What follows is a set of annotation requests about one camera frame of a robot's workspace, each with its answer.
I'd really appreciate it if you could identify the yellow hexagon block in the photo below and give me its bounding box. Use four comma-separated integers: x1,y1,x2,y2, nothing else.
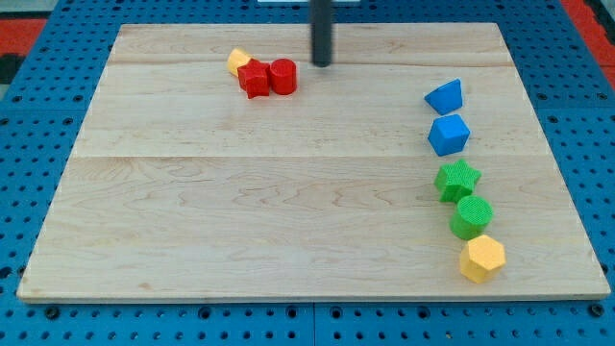
459,235,506,284

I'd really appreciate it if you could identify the light wooden board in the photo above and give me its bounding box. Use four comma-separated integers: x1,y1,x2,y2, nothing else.
17,23,610,304

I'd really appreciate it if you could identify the red cylinder block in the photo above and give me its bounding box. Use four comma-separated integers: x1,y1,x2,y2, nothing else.
269,58,297,95

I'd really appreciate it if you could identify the yellow block behind red star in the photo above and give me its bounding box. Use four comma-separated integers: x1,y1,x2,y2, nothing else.
227,47,253,77

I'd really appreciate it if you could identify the blue cube block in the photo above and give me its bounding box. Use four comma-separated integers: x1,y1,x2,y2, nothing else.
428,114,471,157

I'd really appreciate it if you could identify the green star block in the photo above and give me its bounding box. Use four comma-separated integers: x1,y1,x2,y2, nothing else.
433,160,482,203

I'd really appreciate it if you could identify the blue trapezoid block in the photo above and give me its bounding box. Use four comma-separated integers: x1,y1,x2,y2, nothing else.
424,79,463,115

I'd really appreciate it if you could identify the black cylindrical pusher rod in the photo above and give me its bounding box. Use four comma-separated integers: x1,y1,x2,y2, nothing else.
309,0,332,67

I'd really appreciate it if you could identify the green cylinder block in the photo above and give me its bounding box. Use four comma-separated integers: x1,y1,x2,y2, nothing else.
449,195,494,240

